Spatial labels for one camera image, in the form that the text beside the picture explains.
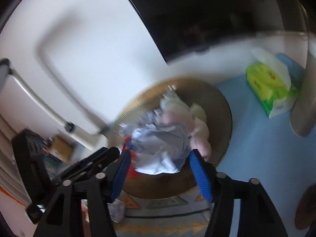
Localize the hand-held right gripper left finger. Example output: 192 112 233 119
33 147 132 237

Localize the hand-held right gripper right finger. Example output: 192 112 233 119
189 149 289 237

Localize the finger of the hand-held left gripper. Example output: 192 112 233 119
52 147 120 181

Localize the round woven basket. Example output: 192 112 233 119
108 76 233 201

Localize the red wrapper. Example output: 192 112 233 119
122 136 137 179

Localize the cardboard box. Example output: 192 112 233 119
48 135 75 164

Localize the pink crumpled tissue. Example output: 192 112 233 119
160 96 212 161

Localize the blue patterned woven mat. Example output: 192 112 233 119
81 53 316 237

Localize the pale yellow crumpled tissue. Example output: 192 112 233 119
190 103 207 122

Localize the brown round object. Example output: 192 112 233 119
294 185 316 230

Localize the green tissue pack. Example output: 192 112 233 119
245 48 305 119

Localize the dark flat screen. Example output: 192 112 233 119
114 0 308 65

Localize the white metal tube frame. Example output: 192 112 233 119
0 58 107 151

